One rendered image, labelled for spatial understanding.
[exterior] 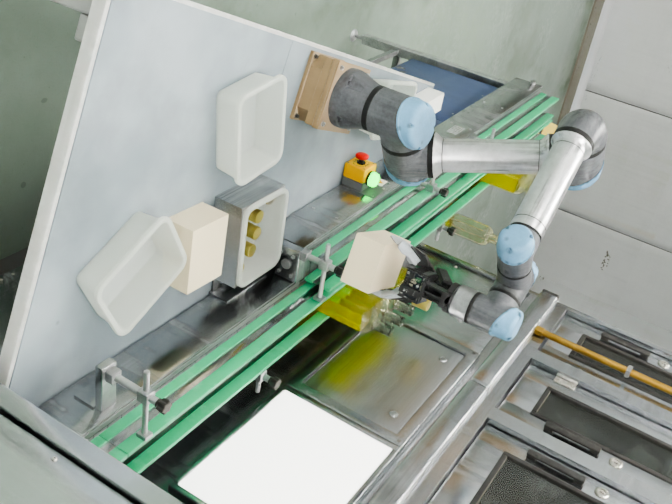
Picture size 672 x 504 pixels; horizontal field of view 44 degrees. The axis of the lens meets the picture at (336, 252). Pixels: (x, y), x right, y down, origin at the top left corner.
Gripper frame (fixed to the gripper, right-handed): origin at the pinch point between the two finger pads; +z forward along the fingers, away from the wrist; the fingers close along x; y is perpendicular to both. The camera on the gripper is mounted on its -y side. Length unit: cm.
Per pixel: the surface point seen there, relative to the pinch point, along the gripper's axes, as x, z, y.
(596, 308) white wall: 111, 21, -663
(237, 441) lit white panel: 47, 9, 24
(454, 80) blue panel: -46, 55, -152
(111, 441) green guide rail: 42, 19, 57
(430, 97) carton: -38, 32, -75
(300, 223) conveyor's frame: 2.9, 31.0, -14.2
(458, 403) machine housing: 30.4, -24.6, -21.8
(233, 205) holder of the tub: -2.9, 30.6, 21.5
